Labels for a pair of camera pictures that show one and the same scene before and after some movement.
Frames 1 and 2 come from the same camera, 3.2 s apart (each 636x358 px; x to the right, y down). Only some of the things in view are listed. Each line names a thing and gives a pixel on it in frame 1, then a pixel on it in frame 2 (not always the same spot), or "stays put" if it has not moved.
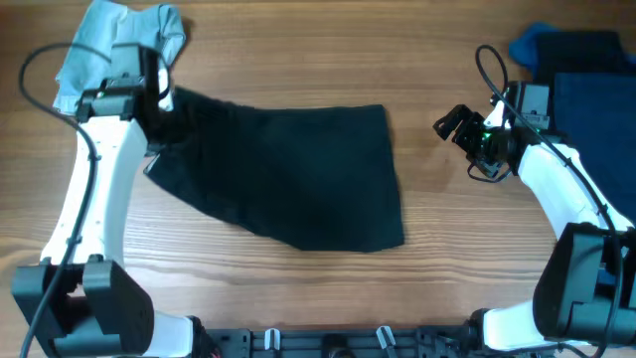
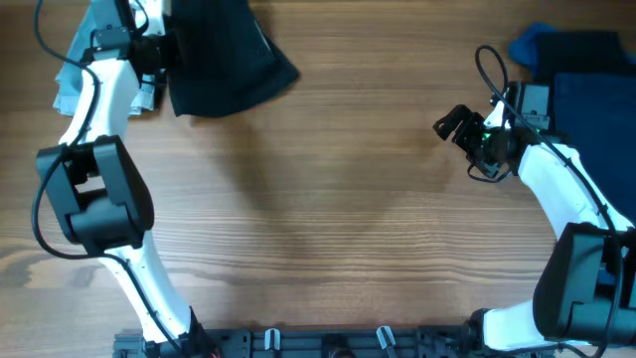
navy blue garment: (592, 103) stays put
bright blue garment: (524, 50) stays put
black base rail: (345, 342) stays put
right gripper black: (467, 133) stays put
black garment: (323, 176) -> (227, 58)
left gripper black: (155, 127) -> (166, 53)
